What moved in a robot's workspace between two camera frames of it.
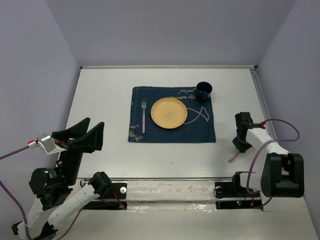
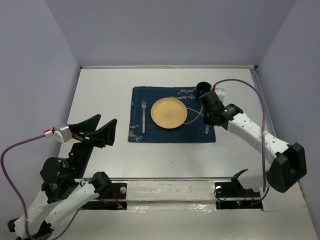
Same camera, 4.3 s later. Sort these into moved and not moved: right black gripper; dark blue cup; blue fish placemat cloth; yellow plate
Moved: right black gripper
Not moved: yellow plate; blue fish placemat cloth; dark blue cup
